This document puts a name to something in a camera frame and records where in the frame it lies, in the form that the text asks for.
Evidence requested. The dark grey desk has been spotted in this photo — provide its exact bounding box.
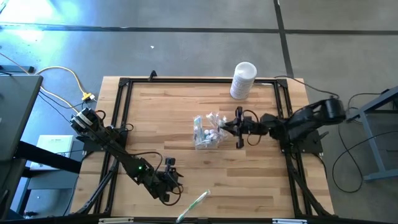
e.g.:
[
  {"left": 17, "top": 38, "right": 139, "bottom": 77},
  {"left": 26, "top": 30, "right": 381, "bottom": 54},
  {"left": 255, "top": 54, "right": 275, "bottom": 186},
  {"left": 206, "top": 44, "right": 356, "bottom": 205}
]
[{"left": 0, "top": 73, "right": 82, "bottom": 220}]

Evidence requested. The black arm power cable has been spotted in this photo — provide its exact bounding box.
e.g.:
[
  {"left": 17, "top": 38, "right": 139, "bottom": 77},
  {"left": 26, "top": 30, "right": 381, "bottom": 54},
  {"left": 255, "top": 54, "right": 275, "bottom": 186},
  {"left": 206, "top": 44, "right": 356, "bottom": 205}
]
[{"left": 273, "top": 75, "right": 340, "bottom": 100}]

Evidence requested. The grey metal table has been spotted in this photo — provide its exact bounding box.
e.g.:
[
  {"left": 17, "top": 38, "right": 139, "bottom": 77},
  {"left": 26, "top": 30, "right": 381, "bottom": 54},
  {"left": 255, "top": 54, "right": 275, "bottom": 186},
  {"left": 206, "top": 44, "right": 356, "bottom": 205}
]
[{"left": 343, "top": 85, "right": 398, "bottom": 183}]

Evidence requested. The black aluminium table frame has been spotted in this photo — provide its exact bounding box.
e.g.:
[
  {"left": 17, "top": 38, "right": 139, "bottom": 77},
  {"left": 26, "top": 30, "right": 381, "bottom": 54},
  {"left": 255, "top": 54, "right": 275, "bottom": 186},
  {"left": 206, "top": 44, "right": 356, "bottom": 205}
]
[{"left": 71, "top": 77, "right": 335, "bottom": 218}]

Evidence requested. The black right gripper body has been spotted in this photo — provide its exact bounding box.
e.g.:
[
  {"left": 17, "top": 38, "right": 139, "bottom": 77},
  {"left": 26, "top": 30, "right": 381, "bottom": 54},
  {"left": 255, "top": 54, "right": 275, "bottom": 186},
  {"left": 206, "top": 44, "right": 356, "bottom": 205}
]
[{"left": 236, "top": 106, "right": 271, "bottom": 149}]

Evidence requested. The white cardboard box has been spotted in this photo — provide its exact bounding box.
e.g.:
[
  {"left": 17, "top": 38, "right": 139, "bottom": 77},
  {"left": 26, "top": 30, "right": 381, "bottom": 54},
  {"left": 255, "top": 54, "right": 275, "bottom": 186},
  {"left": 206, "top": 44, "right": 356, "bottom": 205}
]
[{"left": 30, "top": 134, "right": 75, "bottom": 171}]

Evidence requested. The clear acrylic organizer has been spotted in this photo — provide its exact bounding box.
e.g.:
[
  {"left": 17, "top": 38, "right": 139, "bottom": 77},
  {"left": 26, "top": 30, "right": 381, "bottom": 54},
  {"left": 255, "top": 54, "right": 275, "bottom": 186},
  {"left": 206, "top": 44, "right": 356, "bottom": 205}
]
[{"left": 192, "top": 111, "right": 229, "bottom": 151}]

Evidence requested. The black floor cable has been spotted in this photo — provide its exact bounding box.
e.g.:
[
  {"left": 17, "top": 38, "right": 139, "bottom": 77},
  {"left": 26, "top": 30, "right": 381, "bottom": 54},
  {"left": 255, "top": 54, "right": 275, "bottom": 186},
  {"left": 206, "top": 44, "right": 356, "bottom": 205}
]
[{"left": 331, "top": 129, "right": 398, "bottom": 194}]

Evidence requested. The green toothbrush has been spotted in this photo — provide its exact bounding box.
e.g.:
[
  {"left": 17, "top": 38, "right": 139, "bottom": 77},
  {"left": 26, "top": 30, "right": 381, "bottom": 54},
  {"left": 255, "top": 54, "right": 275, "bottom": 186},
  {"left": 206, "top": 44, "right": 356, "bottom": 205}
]
[
  {"left": 193, "top": 116, "right": 201, "bottom": 147},
  {"left": 175, "top": 189, "right": 211, "bottom": 224}
]

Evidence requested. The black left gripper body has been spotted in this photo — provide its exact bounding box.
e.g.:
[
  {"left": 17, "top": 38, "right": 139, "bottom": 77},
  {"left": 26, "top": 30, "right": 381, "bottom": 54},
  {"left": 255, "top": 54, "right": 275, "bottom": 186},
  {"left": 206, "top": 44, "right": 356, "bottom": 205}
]
[{"left": 152, "top": 157, "right": 177, "bottom": 202}]

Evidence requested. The yellow cable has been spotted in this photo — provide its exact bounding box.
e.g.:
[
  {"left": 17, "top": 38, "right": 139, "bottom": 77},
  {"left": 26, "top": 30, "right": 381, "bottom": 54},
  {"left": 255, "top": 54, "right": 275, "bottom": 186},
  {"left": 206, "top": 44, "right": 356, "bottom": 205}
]
[{"left": 0, "top": 52, "right": 96, "bottom": 114}]

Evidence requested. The silver aluminium bracket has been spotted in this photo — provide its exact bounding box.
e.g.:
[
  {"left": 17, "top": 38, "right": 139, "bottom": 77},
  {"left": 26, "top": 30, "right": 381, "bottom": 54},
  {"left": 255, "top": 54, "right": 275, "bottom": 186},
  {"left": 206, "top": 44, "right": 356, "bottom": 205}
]
[
  {"left": 98, "top": 217, "right": 135, "bottom": 224},
  {"left": 272, "top": 218, "right": 308, "bottom": 224}
]

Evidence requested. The white cylindrical wipes canister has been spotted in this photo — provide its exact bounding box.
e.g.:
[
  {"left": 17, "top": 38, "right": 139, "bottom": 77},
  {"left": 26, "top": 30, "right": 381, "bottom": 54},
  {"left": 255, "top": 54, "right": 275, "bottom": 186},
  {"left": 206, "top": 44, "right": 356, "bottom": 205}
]
[{"left": 229, "top": 61, "right": 258, "bottom": 101}]

